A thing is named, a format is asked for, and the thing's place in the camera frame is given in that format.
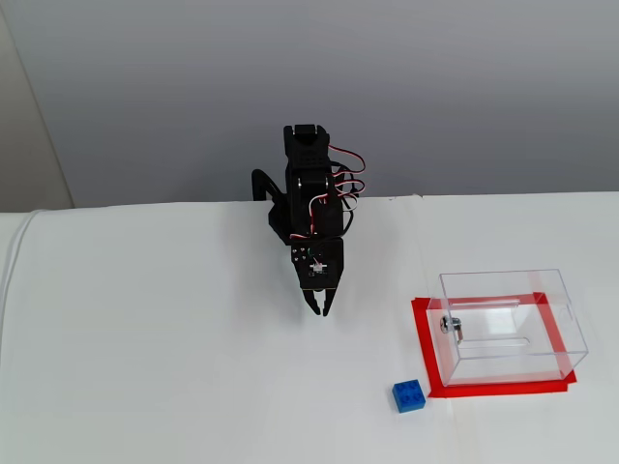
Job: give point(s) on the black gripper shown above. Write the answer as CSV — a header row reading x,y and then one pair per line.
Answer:
x,y
320,299

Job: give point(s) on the blue lego brick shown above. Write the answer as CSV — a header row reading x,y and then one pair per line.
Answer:
x,y
409,395

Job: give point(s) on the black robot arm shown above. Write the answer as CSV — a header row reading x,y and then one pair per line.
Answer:
x,y
309,188

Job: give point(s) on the red tape frame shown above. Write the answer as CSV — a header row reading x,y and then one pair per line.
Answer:
x,y
421,338

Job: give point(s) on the black table clamp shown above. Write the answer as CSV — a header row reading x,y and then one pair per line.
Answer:
x,y
263,181

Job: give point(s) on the transparent plastic box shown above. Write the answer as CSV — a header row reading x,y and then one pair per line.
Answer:
x,y
512,328

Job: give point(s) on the silver lock cylinder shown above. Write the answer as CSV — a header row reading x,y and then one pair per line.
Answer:
x,y
450,327

